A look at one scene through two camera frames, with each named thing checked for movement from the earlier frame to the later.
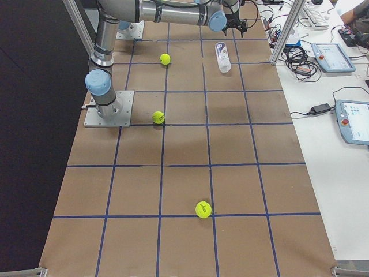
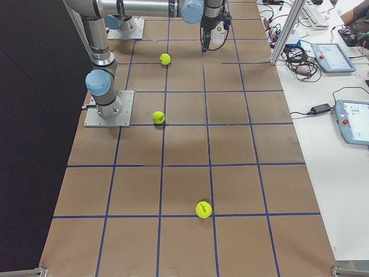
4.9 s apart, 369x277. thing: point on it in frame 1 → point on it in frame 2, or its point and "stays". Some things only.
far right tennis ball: x=203 y=209 stays
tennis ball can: x=225 y=64 → x=218 y=37
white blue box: x=293 y=40 stays
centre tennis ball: x=165 y=59 stays
